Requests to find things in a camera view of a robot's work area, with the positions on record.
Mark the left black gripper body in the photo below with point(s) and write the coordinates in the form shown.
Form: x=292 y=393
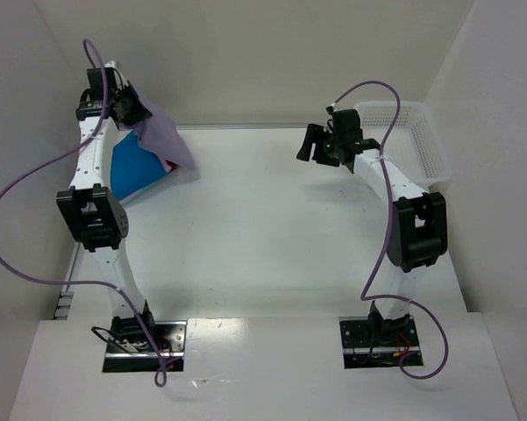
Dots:
x=131 y=110

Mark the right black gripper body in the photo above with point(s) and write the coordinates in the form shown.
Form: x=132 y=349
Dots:
x=317 y=144

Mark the purple polo shirt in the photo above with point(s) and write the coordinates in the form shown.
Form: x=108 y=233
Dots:
x=158 y=134

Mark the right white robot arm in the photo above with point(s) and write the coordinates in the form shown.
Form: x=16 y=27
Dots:
x=416 y=233

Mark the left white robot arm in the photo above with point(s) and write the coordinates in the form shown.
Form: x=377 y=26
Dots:
x=95 y=218

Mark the blue folded shirt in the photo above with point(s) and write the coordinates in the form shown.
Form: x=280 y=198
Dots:
x=132 y=167

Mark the white plastic basket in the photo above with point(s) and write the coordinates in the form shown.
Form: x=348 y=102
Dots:
x=413 y=143

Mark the pink folded shirt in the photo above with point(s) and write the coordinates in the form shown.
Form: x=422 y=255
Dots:
x=142 y=190

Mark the red folded shirt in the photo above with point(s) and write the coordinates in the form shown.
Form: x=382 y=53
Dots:
x=170 y=166

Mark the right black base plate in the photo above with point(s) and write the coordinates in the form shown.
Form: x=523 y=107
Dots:
x=366 y=346

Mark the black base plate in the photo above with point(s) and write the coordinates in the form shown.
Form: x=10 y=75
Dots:
x=366 y=346
x=137 y=355

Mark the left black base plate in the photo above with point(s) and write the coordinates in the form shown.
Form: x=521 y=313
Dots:
x=137 y=355

